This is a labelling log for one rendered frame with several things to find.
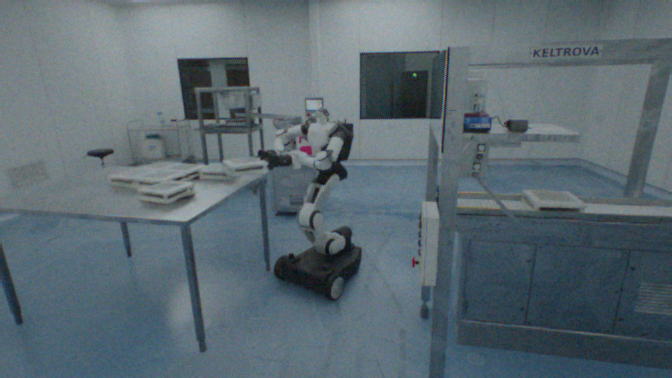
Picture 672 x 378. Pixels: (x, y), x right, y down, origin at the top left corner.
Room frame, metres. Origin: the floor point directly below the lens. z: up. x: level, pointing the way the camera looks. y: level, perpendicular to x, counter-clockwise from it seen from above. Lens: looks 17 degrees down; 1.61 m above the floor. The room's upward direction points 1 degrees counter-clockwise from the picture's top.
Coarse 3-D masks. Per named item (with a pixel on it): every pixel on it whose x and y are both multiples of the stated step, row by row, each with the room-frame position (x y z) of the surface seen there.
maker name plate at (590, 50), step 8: (536, 48) 1.21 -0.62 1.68; (544, 48) 1.21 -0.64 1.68; (552, 48) 1.20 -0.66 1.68; (560, 48) 1.20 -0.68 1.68; (568, 48) 1.20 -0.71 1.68; (576, 48) 1.19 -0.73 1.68; (584, 48) 1.19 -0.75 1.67; (592, 48) 1.18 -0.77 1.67; (600, 48) 1.18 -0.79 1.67; (528, 56) 1.22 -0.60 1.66; (536, 56) 1.21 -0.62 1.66; (544, 56) 1.21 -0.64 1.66; (552, 56) 1.20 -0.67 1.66; (560, 56) 1.20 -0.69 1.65; (568, 56) 1.20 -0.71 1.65; (576, 56) 1.19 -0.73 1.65; (584, 56) 1.19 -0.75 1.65; (592, 56) 1.18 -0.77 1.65; (600, 56) 1.18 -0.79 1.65
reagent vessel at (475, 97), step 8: (472, 80) 1.94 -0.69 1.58; (480, 80) 1.93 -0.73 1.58; (472, 88) 1.94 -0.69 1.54; (480, 88) 1.94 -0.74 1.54; (472, 96) 1.94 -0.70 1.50; (480, 96) 1.94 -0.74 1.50; (472, 104) 1.94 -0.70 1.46; (480, 104) 1.94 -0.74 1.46; (464, 112) 1.95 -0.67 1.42; (472, 112) 1.94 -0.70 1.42; (480, 112) 1.94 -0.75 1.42
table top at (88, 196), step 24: (120, 168) 3.20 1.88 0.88; (24, 192) 2.51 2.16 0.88; (48, 192) 2.50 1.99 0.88; (72, 192) 2.49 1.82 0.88; (96, 192) 2.47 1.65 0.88; (120, 192) 2.46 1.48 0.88; (216, 192) 2.42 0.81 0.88; (240, 192) 2.50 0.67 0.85; (72, 216) 2.07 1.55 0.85; (96, 216) 2.03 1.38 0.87; (120, 216) 1.99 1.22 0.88; (144, 216) 1.98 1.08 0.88; (168, 216) 1.97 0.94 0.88; (192, 216) 1.96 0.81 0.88
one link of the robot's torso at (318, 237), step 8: (320, 216) 2.62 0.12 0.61; (320, 224) 2.61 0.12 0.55; (304, 232) 2.69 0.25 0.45; (312, 232) 2.71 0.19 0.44; (320, 232) 2.62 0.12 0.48; (312, 240) 2.75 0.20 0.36; (320, 240) 2.69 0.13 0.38; (328, 240) 2.76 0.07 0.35; (320, 248) 2.74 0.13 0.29; (328, 248) 2.73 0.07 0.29
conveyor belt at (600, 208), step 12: (468, 204) 2.05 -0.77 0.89; (480, 204) 2.04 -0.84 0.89; (492, 204) 2.04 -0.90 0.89; (504, 204) 2.03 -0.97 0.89; (516, 204) 2.03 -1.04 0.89; (588, 204) 2.00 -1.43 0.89; (600, 204) 2.00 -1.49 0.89; (612, 204) 2.00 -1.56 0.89; (516, 216) 1.86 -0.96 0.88; (528, 216) 1.85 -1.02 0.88
